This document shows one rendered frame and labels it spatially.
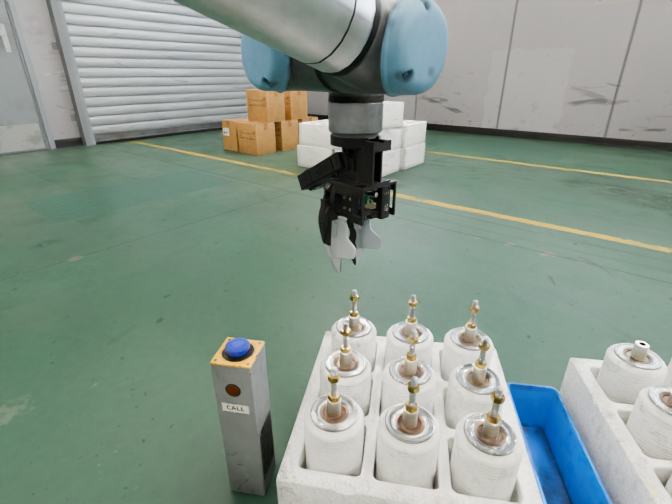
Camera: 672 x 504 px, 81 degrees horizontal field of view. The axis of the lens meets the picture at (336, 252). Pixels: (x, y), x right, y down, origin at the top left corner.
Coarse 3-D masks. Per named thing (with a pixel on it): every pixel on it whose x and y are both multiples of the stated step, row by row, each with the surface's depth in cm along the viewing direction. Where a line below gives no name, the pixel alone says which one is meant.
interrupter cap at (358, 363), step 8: (336, 352) 76; (352, 352) 76; (328, 360) 74; (336, 360) 74; (352, 360) 74; (360, 360) 74; (328, 368) 71; (344, 368) 72; (352, 368) 72; (360, 368) 72; (344, 376) 70; (352, 376) 70
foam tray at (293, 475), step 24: (384, 360) 91; (432, 360) 85; (312, 384) 78; (504, 408) 73; (288, 456) 64; (288, 480) 60; (312, 480) 60; (336, 480) 60; (360, 480) 60; (528, 480) 60
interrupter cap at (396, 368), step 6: (396, 360) 74; (402, 360) 74; (420, 360) 74; (390, 366) 72; (396, 366) 72; (402, 366) 73; (420, 366) 72; (426, 366) 72; (390, 372) 71; (396, 372) 71; (402, 372) 71; (420, 372) 71; (426, 372) 71; (396, 378) 69; (402, 378) 69; (408, 378) 69; (420, 378) 69; (426, 378) 69; (420, 384) 68
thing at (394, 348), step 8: (392, 336) 81; (432, 336) 82; (392, 344) 80; (400, 344) 79; (408, 344) 79; (416, 344) 78; (424, 344) 79; (432, 344) 81; (392, 352) 81; (400, 352) 79; (416, 352) 78; (424, 352) 79; (424, 360) 80
